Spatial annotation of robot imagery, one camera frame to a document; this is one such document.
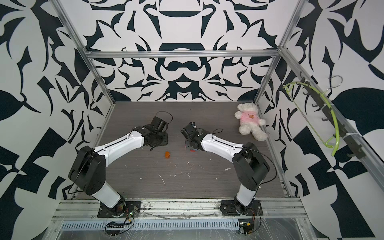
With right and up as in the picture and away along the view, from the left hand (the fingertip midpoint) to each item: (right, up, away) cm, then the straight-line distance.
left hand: (165, 137), depth 90 cm
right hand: (+15, -2, 0) cm, 15 cm away
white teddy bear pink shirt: (+54, +10, +9) cm, 56 cm away
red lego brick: (+16, -8, +4) cm, 19 cm away
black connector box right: (+42, -39, -19) cm, 61 cm away
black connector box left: (-19, -40, -21) cm, 49 cm away
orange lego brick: (+1, -11, +3) cm, 11 cm away
